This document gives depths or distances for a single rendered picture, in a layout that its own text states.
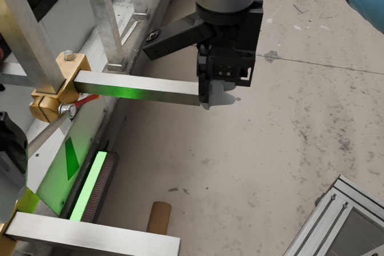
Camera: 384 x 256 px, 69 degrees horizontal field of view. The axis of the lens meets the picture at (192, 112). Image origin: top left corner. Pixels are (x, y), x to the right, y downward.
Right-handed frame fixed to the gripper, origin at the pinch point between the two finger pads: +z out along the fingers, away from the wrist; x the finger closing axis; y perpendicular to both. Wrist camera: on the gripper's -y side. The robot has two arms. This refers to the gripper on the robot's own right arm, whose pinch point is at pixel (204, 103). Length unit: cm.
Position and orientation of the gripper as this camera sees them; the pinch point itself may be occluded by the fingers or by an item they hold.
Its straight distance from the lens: 51.0
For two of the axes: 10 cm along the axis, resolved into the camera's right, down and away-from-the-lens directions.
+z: 0.1, 6.4, 7.7
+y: 9.9, 1.1, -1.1
